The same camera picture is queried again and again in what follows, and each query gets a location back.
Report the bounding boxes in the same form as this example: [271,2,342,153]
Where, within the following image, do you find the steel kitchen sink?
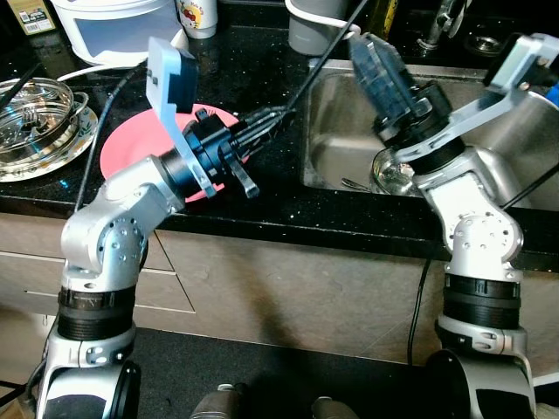
[300,58,559,213]

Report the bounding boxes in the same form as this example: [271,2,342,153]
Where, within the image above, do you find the grey robot left foot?
[190,383,247,419]

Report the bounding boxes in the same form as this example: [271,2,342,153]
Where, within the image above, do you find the yellow oil bottle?
[364,0,400,41]

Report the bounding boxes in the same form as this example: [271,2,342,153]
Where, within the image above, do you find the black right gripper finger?
[348,33,401,121]
[371,33,418,114]

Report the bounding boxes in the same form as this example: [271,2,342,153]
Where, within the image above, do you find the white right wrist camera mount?
[391,33,559,168]

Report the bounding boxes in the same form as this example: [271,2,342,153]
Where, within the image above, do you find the steel faucet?
[417,0,466,52]

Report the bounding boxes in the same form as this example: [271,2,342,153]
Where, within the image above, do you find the grey robot right foot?
[309,395,361,419]

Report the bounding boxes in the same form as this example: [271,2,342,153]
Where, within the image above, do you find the grey robot foot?
[309,395,361,419]
[190,383,247,419]

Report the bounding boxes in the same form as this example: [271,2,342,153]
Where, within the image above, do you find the steel spoon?
[336,176,375,195]

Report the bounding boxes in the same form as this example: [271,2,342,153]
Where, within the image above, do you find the black spatula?
[0,59,42,114]

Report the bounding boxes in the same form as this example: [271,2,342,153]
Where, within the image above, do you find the steel drain ring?
[466,31,509,58]

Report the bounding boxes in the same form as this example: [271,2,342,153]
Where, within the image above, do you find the yellow barcode box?
[4,0,59,36]

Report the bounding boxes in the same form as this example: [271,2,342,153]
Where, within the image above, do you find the black floor mat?
[131,327,455,419]

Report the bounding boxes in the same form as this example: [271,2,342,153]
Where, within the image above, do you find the steel steamer pot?
[0,76,90,164]

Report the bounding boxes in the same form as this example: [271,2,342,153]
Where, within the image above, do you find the white printed cup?
[175,0,219,40]

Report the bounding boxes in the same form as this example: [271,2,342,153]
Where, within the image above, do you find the white power cord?
[286,0,362,41]

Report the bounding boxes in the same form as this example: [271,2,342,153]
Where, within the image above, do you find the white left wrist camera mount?
[145,36,220,199]

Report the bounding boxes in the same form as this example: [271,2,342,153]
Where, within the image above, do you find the steel bowl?
[370,146,422,196]

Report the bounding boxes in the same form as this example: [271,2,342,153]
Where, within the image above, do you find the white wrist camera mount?
[391,33,559,168]
[145,36,220,199]

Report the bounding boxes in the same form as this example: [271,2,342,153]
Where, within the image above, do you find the pink plate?
[100,105,256,204]

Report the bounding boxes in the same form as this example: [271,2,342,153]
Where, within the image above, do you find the white stacked food container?
[51,0,190,68]

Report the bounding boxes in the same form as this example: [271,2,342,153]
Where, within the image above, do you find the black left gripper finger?
[223,155,261,200]
[231,105,296,148]

